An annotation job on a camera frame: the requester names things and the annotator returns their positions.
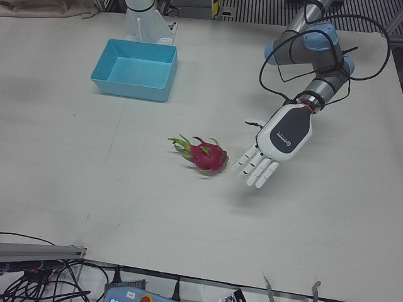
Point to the blue teach pendant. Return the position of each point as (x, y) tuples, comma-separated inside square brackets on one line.
[(132, 292)]

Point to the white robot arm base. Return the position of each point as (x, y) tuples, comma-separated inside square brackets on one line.
[(145, 20)]

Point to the aluminium profile rail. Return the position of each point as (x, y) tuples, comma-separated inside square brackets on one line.
[(37, 250)]

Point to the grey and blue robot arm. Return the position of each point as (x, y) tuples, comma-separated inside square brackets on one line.
[(318, 53)]

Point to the pink dragon fruit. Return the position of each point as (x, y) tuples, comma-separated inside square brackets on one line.
[(206, 156)]

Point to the white and grey robot hand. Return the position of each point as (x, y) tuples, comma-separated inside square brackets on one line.
[(285, 133)]

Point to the light blue plastic bin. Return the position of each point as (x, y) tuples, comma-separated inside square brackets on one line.
[(135, 70)]

